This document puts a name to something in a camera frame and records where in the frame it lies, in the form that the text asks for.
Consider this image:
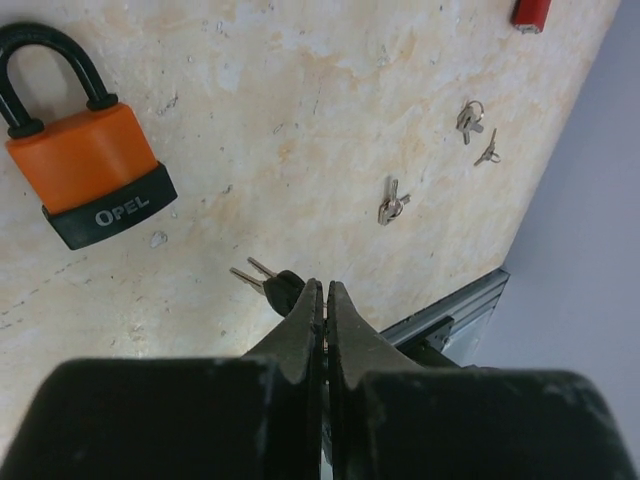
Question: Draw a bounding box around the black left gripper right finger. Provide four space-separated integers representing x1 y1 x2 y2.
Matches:
327 282 637 479

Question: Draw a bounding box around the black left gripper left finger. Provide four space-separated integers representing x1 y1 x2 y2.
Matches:
1 280 323 479

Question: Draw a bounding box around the black head key bunch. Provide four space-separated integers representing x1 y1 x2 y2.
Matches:
230 257 306 317

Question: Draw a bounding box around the orange black padlock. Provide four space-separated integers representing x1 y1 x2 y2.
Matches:
1 22 178 250

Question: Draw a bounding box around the silver key bunch near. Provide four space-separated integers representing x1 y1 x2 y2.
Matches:
378 176 411 226

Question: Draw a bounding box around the silver key bunch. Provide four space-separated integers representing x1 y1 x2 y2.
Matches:
378 176 411 226
456 100 485 145

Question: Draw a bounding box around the small silver key pair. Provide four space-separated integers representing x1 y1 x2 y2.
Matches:
474 128 501 167

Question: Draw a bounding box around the silver key bunch middle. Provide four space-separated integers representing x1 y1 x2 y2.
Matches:
456 100 485 145

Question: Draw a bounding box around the red cable padlock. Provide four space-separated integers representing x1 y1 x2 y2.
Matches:
510 0 551 34

